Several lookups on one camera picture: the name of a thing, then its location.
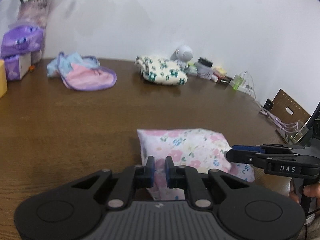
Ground pink floral baby dress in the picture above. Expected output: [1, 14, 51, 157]
[137, 128, 255, 200]

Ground person's right hand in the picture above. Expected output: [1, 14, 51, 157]
[289, 180, 320, 207]

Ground white power strip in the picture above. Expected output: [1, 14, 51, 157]
[238, 85, 255, 96]

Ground green spray bottle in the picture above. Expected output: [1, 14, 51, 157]
[232, 75, 244, 90]

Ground dark red box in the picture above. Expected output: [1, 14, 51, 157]
[212, 74, 233, 86]

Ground yellow sticky note stack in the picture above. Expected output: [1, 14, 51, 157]
[214, 67, 227, 76]

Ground grey tin box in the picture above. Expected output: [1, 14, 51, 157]
[194, 62, 214, 80]

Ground black charger block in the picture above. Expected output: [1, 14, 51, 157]
[197, 57, 213, 68]

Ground green white small boxes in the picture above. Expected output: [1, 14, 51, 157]
[185, 65, 198, 76]

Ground white astronaut speaker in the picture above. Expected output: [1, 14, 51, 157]
[170, 45, 193, 70]

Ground cream green-flower folded cloth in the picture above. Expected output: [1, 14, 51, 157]
[135, 56, 188, 86]

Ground blue pink purple garment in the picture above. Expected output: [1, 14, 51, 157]
[47, 52, 117, 92]

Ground yellow ceramic mug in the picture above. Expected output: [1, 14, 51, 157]
[0, 59, 8, 98]

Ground lower purple tissue pack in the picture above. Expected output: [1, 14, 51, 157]
[3, 50, 42, 81]

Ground purple tissue pack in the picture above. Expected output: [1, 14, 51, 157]
[3, 50, 42, 81]
[1, 25, 44, 57]

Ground upper purple tissue pack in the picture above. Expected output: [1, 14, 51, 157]
[1, 25, 44, 57]

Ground white cable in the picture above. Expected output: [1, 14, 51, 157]
[241, 71, 266, 111]

